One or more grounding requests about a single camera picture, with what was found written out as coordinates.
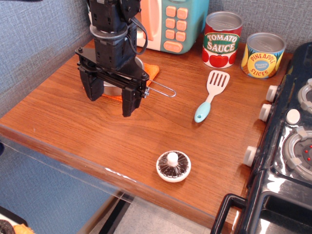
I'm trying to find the black toy stove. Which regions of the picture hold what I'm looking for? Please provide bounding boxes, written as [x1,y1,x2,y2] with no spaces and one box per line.
[211,42,312,234]

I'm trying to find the white spatula teal handle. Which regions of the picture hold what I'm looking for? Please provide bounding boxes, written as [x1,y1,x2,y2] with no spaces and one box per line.
[194,70,230,123]

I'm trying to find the tomato sauce can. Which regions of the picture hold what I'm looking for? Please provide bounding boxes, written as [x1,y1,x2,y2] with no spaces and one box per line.
[202,11,243,68]

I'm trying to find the silver pot with wire handle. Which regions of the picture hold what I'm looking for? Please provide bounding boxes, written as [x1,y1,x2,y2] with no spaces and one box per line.
[103,56,176,98]

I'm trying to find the white toy mushroom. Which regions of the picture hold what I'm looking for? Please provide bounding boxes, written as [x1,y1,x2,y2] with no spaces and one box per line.
[156,151,192,183]

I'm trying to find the teal toy microwave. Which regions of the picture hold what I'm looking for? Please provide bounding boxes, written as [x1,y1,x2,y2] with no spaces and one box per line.
[136,0,209,54]

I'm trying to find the orange and black object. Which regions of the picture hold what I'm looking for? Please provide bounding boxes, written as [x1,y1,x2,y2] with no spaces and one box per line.
[0,207,35,234]

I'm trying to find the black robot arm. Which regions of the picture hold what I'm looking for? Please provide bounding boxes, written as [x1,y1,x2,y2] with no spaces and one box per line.
[75,0,149,117]

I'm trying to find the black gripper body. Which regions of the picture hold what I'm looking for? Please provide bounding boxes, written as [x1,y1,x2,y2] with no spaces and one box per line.
[75,39,149,98]

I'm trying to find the orange rag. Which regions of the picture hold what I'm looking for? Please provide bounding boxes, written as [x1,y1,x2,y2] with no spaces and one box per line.
[82,62,160,102]

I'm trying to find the pineapple slices can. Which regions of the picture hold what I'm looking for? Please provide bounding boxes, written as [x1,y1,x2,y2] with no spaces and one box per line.
[241,32,286,79]

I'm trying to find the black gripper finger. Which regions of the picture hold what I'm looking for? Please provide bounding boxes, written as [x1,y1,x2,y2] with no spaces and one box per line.
[121,87,141,117]
[78,67,104,101]

